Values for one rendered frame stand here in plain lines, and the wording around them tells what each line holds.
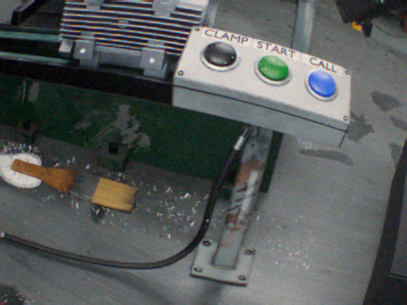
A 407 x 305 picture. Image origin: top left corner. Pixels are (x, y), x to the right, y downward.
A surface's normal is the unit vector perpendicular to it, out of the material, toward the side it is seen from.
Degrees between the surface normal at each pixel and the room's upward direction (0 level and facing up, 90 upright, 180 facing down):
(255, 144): 90
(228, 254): 90
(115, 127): 90
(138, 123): 90
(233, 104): 119
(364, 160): 0
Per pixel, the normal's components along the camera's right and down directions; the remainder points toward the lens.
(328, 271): 0.17, -0.82
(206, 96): -0.23, 0.85
